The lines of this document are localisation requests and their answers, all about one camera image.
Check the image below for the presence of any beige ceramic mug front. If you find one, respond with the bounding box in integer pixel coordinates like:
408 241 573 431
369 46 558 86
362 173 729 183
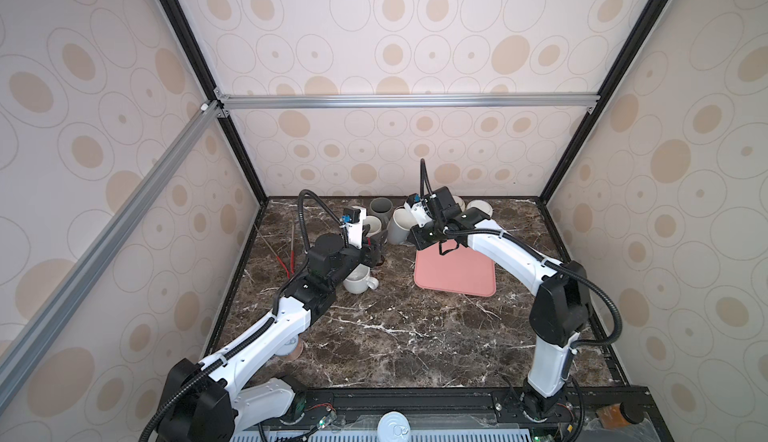
343 264 380 295

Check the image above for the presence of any beige ceramic mug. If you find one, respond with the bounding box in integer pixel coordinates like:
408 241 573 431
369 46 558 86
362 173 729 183
343 264 380 295
453 196 466 211

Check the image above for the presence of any light grey ceramic mug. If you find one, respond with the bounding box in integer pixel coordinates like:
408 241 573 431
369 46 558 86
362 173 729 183
387 208 417 245

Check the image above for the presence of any dark grey ceramic mug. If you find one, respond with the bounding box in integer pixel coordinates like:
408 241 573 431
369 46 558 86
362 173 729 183
369 197 394 225

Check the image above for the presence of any white ceramic mug back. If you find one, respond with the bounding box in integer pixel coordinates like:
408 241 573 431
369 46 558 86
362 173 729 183
467 200 493 218

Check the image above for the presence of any pinkish white ceramic mug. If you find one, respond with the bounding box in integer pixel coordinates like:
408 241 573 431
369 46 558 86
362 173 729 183
363 216 383 238

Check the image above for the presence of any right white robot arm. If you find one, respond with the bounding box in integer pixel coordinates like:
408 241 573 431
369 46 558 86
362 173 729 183
405 160 623 422

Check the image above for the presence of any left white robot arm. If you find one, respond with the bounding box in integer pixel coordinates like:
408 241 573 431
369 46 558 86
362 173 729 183
139 190 381 441

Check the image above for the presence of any beige ceramic mug back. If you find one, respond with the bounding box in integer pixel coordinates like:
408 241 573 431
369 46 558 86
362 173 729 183
453 196 466 211

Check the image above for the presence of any pink plastic tray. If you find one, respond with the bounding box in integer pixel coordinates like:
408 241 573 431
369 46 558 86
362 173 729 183
414 243 496 297

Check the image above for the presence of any brown tape roll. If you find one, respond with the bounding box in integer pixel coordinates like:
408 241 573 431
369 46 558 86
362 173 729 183
276 339 304 361

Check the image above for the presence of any white round can lid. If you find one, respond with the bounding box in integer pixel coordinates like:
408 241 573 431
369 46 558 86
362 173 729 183
377 411 411 442

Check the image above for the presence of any aluminium crossbar back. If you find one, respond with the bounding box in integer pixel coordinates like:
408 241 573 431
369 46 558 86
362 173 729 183
220 92 600 110

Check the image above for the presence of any aluminium crossbar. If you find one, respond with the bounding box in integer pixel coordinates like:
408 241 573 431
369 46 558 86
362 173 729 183
220 92 600 110
1 100 223 411

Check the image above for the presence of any aluminium crossbar left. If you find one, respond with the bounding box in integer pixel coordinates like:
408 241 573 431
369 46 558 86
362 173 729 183
1 100 223 411

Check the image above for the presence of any red handled chopstick right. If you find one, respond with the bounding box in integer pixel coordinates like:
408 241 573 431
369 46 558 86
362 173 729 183
289 221 296 276

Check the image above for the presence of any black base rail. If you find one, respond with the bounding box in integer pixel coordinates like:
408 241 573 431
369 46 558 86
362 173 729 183
233 385 673 442

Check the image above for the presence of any black corner frame post left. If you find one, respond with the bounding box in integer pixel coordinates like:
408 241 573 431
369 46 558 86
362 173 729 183
158 0 269 206

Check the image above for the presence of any black corner frame post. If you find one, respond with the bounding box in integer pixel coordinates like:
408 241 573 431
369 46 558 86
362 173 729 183
539 0 671 206
158 0 269 206

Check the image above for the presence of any black corner frame post right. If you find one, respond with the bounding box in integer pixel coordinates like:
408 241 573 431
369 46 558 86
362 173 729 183
539 0 671 206

